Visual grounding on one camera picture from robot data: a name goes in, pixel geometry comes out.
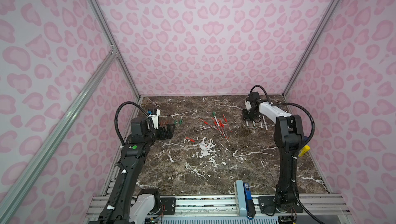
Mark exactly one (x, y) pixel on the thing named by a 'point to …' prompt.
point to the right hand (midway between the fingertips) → (247, 116)
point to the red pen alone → (190, 139)
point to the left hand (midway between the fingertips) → (166, 122)
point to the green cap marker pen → (254, 124)
